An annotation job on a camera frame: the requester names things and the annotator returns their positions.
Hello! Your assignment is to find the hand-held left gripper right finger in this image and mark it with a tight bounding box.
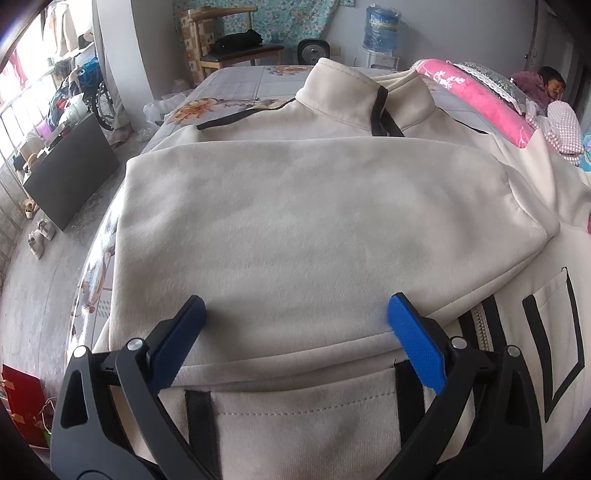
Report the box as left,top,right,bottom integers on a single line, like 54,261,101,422
387,292,543,480

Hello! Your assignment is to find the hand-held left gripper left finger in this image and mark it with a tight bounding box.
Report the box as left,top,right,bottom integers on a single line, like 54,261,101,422
50,295,218,480

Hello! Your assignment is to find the cream zip jacket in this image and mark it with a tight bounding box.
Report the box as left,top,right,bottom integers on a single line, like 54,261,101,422
92,58,591,480

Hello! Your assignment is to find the pile of clothes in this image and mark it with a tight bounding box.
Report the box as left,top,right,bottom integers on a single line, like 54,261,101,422
46,55,100,130

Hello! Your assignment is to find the red paper bag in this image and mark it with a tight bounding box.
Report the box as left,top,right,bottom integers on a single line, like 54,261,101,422
1,364,51,448

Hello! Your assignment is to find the dark low cabinet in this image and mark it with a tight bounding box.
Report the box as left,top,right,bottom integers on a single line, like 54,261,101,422
22,112,122,232

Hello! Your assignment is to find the metal window railing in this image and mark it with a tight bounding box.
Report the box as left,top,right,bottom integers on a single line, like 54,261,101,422
0,60,70,259

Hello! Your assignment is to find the white plastic bag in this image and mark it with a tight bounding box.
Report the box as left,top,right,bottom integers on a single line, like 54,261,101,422
143,90,190,130

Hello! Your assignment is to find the pink floral blanket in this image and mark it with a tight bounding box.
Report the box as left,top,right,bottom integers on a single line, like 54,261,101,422
413,59,543,149

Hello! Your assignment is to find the floral plaid bed sheet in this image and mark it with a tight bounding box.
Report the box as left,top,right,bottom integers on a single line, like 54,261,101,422
69,64,467,356

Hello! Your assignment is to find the pink checkered cloth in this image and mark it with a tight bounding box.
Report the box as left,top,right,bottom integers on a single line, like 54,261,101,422
526,100,585,162

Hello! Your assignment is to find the lace-trimmed pillow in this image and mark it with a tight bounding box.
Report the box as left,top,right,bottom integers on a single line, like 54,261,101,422
455,61,529,114

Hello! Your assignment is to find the white water dispenser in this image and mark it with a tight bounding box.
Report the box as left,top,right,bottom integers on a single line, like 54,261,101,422
355,48,402,72

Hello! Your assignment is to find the wooden chair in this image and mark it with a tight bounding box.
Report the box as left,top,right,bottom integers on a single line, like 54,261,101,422
187,8,286,81

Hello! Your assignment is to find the black bag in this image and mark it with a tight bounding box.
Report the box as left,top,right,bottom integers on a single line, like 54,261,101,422
213,29,264,51

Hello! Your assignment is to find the black round fan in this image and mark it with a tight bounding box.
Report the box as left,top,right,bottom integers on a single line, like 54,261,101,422
297,38,329,64

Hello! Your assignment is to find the blue water bottle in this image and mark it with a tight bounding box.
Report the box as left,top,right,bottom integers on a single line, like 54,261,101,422
362,4,400,54

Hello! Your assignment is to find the teal floral wall cloth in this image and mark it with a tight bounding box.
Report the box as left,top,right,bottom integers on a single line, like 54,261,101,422
174,0,340,47

